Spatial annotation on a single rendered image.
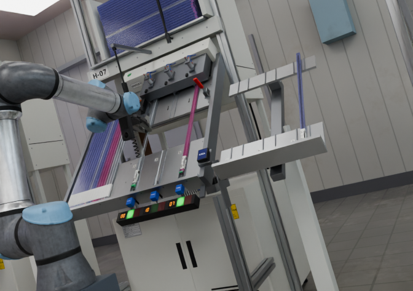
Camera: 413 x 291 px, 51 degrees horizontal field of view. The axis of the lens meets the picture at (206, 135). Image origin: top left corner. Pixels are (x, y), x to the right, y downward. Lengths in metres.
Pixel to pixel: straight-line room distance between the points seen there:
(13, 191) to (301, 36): 3.79
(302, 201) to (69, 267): 0.78
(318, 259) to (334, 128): 3.11
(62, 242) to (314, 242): 0.82
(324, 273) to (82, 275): 0.80
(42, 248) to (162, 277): 0.99
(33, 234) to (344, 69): 3.78
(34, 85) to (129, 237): 1.05
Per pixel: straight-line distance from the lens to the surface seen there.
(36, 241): 1.20
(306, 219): 1.53
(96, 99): 1.44
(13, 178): 1.32
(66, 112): 6.49
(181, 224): 1.96
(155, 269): 2.10
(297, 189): 1.52
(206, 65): 1.93
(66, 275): 1.19
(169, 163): 1.67
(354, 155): 4.58
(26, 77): 1.30
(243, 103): 1.98
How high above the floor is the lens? 0.78
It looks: 3 degrees up
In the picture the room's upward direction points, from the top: 16 degrees counter-clockwise
